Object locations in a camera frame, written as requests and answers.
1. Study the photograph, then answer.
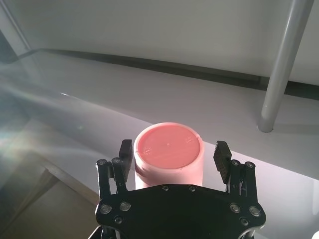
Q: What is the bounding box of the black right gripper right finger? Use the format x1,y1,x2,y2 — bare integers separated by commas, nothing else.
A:
213,140,258,198

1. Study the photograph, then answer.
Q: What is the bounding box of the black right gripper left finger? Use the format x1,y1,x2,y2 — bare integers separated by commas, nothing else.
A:
96,139,133,200

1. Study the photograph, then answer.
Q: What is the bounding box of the pink plastic cup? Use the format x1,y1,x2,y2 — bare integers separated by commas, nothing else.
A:
133,121,205,190

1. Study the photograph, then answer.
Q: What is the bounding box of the grey metal tube leg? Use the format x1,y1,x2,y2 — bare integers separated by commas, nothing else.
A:
256,0,314,134

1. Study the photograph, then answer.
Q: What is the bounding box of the black wall baseboard strip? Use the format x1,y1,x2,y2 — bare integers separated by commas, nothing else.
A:
41,47,319,101

